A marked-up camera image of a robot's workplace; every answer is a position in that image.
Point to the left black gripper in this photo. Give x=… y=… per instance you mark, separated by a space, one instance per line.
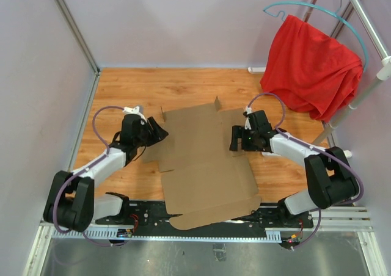
x=159 y=133

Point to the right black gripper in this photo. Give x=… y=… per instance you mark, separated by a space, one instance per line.
x=238 y=132

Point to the brown cardboard box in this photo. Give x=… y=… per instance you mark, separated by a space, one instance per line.
x=203 y=181

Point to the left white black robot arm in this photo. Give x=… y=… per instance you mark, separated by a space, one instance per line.
x=71 y=203

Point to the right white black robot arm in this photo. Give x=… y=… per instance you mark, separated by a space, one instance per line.
x=330 y=179

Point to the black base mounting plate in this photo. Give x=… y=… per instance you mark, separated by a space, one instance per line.
x=149 y=219

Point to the red cloth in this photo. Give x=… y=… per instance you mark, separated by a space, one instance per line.
x=310 y=71

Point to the white metal clothes rack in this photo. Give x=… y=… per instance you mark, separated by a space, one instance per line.
x=382 y=75

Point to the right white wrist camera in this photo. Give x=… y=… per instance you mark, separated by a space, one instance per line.
x=247 y=125

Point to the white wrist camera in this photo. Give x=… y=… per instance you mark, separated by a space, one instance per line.
x=247 y=125
x=138 y=110

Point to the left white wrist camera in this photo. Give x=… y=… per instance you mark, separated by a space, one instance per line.
x=138 y=110

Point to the grey slotted cable duct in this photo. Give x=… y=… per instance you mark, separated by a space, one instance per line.
x=222 y=232

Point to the aluminium corner post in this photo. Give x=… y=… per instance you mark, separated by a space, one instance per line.
x=72 y=25

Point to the aluminium frame rail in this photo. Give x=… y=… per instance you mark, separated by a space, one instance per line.
x=339 y=216

